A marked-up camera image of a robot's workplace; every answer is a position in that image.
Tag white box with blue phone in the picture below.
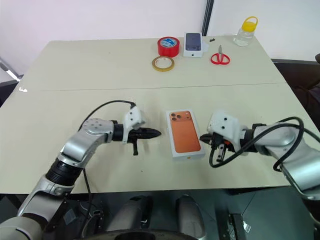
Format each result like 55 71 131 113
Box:
183 31 210 58

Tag dark grey rounded shape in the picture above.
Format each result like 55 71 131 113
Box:
174 194 207 237
109 196 153 232

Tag black table leg frame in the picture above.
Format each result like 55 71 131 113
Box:
226 212 253 240

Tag white box lid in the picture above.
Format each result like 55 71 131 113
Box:
165 108 207 163

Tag clear yellowish tape roll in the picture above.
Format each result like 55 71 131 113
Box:
151 55 176 72

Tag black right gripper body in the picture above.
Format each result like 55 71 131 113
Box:
211 133 236 162

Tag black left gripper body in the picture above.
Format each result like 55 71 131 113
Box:
126 127 143 157

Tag red tape roll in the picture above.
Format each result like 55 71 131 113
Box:
157 36 181 57

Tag dark vertical post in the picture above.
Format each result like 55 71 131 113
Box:
201 0 215 36

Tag red handled scissors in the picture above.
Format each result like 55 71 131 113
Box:
210 44 231 66

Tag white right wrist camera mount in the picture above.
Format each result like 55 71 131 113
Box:
206 109 248 151

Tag grey metal frame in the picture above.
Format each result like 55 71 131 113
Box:
0 56 25 83

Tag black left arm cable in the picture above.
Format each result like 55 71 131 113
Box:
77 99 138 226

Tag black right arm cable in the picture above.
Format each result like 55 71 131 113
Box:
208 116 306 173

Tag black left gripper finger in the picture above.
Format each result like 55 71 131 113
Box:
141 126 162 134
141 132 162 140

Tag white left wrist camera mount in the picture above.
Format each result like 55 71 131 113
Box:
121 106 147 145

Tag clear jar with yellow lid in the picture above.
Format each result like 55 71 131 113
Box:
232 15 260 48

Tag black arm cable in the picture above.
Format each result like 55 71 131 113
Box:
208 116 306 173
77 99 138 226

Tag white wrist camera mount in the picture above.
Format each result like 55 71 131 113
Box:
206 109 248 151
121 106 147 145

